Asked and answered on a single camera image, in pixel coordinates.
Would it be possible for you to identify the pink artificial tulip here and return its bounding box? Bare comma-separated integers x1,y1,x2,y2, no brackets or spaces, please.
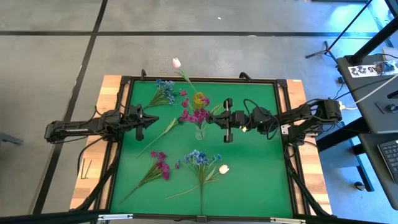
172,57,200,97
164,164,230,200

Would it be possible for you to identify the black diagonal frame strut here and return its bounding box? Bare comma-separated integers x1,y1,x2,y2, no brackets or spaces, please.
285,155,331,217
73,161,121,214

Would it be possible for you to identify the thick black pole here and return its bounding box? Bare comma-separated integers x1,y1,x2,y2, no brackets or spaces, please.
347,17,398,65

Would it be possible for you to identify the silver aluminium bar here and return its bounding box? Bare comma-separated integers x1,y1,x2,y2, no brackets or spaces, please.
269,217,307,224
98,213,134,222

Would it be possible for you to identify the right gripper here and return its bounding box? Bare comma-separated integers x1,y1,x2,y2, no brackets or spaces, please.
205,98,250,144

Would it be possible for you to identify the grey chair foot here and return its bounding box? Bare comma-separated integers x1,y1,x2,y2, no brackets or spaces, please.
0,131,24,146

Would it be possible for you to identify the thin bent black wire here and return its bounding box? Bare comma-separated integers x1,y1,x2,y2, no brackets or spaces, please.
80,157,93,180

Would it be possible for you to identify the clear glass vase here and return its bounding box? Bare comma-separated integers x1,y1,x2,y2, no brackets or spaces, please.
194,124,206,142

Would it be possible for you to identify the black tripod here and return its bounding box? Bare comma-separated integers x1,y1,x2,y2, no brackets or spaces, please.
304,0,374,63

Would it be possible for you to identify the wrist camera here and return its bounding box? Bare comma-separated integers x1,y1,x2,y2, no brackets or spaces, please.
233,111,249,128
126,106,137,126

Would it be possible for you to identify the blue artificial flower bunch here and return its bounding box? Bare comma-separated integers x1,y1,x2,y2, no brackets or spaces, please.
174,149,223,215
142,78,178,110

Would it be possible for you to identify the black keyboard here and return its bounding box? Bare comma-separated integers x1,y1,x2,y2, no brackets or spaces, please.
377,139,398,185

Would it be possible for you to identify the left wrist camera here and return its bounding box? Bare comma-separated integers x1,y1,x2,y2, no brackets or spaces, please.
126,106,137,126

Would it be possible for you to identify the grey office desk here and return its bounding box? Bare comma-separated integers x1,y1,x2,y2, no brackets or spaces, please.
359,133,398,210
337,54,398,135

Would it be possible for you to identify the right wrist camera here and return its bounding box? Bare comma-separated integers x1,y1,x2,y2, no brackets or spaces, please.
233,111,249,128

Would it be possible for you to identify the green stem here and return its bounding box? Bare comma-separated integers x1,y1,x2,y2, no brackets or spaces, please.
136,117,184,159

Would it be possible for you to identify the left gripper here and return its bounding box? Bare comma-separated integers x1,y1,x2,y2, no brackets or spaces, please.
126,104,160,142

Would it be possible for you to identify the white paper label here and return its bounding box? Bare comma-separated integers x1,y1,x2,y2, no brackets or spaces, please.
347,63,384,78

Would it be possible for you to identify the white cable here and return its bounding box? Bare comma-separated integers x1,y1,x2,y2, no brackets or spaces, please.
341,74,398,112

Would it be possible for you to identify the yellow glass vase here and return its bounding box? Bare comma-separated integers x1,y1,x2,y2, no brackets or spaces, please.
192,91,208,110

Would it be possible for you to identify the magenta artificial flower bunch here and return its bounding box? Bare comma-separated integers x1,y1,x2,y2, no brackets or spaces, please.
119,150,172,205
178,89,224,138

